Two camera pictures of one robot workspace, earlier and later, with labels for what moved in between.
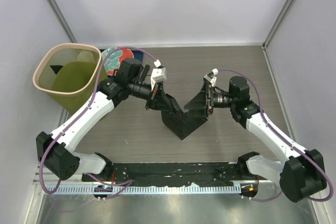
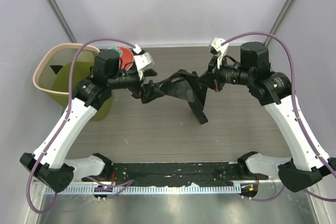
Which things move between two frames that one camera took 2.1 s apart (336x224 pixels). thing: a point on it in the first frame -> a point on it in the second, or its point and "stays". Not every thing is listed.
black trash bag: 181,125 -> 188,86
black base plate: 153,173 stays
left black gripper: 153,100 -> 151,93
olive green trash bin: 70,73 stays
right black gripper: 200,103 -> 208,79
